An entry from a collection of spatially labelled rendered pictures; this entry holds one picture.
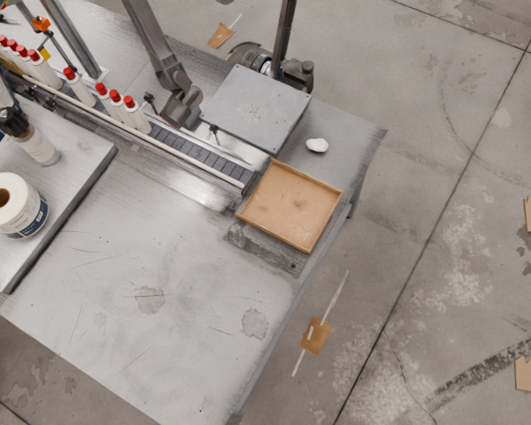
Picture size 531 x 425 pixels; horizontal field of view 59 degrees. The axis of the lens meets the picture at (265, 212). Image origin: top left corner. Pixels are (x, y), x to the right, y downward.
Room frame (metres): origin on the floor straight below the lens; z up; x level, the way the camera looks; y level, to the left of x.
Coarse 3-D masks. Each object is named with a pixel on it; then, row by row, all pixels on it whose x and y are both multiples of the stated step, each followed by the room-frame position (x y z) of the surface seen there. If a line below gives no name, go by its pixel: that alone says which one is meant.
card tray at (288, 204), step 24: (288, 168) 0.80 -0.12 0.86; (264, 192) 0.73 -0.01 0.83; (288, 192) 0.71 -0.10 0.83; (312, 192) 0.69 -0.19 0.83; (336, 192) 0.67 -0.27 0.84; (240, 216) 0.64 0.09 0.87; (264, 216) 0.64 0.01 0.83; (288, 216) 0.62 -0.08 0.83; (312, 216) 0.60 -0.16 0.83; (288, 240) 0.51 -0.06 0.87; (312, 240) 0.51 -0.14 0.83
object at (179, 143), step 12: (12, 72) 1.49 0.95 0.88; (72, 96) 1.30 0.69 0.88; (96, 96) 1.28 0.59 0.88; (96, 108) 1.22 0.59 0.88; (156, 132) 1.05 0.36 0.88; (168, 132) 1.04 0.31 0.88; (168, 144) 0.99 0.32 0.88; (180, 144) 0.98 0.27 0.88; (192, 144) 0.97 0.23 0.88; (192, 156) 0.92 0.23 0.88; (204, 156) 0.91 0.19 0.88; (216, 156) 0.90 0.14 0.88; (216, 168) 0.85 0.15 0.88; (228, 168) 0.84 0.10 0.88; (240, 168) 0.83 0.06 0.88; (240, 180) 0.77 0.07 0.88
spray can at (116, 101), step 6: (114, 90) 1.12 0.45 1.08; (114, 96) 1.10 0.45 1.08; (120, 96) 1.11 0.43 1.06; (114, 102) 1.10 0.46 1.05; (120, 102) 1.10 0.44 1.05; (120, 108) 1.09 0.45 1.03; (120, 114) 1.09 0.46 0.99; (126, 114) 1.09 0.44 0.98; (126, 120) 1.09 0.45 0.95; (132, 126) 1.09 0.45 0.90
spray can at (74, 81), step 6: (66, 72) 1.25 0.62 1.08; (72, 72) 1.25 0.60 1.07; (66, 78) 1.25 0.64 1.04; (72, 78) 1.24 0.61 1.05; (78, 78) 1.24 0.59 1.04; (72, 84) 1.23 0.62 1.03; (78, 84) 1.23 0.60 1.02; (84, 84) 1.25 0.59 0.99; (78, 90) 1.23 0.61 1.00; (84, 90) 1.24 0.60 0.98; (78, 96) 1.23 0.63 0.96; (84, 96) 1.23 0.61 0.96; (90, 96) 1.24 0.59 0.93; (84, 102) 1.23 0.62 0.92; (90, 102) 1.23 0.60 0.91
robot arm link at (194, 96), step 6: (192, 90) 0.86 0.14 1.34; (198, 90) 0.86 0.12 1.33; (180, 96) 0.86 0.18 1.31; (186, 96) 0.84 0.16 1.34; (192, 96) 0.84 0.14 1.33; (198, 96) 0.85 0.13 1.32; (186, 102) 0.82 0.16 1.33; (192, 102) 0.83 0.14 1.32; (198, 102) 0.83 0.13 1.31; (192, 108) 0.81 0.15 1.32
